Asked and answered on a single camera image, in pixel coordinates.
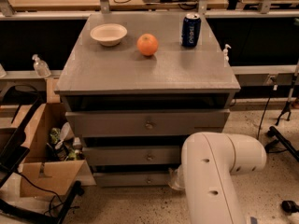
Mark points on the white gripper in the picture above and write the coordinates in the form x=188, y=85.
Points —
x=177, y=179

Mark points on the grey bottom drawer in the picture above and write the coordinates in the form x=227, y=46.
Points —
x=132, y=179

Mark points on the grey drawer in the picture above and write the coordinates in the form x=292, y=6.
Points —
x=145, y=123
x=132, y=179
x=132, y=155

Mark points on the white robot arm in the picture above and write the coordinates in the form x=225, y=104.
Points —
x=208, y=163

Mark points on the grey middle drawer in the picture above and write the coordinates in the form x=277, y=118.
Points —
x=132, y=155

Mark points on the grey top drawer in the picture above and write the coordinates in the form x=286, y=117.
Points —
x=145, y=123

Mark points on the grey drawer cabinet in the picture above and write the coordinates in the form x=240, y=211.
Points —
x=119, y=78

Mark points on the black stand leg right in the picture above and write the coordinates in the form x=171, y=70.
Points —
x=285, y=142

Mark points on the black caster wheel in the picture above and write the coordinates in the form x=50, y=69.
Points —
x=290, y=207

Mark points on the cardboard box with trash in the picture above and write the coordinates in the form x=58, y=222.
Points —
x=42, y=171

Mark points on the small white pump bottle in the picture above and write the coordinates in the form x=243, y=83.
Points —
x=226, y=51

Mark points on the orange fruit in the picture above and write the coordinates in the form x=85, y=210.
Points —
x=147, y=44

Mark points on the blue soda can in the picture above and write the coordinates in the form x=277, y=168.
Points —
x=190, y=30

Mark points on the white bowl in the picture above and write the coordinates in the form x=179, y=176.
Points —
x=109, y=34

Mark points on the clear pump bottle left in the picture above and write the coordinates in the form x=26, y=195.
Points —
x=40, y=66

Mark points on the black stand frame left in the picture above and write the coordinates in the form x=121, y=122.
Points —
x=12, y=154

